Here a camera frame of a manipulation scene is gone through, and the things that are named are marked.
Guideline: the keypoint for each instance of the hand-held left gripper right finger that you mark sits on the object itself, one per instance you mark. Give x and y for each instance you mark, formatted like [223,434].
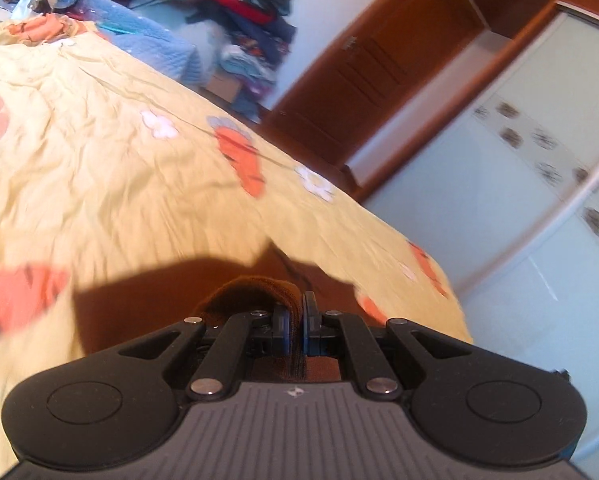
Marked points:
[307,327]

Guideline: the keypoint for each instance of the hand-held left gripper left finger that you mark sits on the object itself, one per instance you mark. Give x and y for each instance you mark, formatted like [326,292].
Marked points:
[280,324]

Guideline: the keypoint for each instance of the brown knit sweater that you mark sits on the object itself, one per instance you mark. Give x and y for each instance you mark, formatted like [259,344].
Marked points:
[179,305]

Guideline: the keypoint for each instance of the pile of mixed clothes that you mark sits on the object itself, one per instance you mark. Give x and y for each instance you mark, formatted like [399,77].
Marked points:
[239,5]

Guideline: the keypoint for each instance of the yellow floral bed blanket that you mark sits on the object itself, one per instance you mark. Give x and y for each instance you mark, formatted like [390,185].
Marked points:
[104,160]

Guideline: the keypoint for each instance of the white floral sliding wardrobe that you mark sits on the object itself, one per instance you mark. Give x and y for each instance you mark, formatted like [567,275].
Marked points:
[504,185]

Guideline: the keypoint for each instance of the brown wooden door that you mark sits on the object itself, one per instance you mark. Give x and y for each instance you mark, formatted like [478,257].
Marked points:
[379,65]

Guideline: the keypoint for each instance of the blue quilted blanket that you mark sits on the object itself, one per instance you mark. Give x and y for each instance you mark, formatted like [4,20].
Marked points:
[149,40]

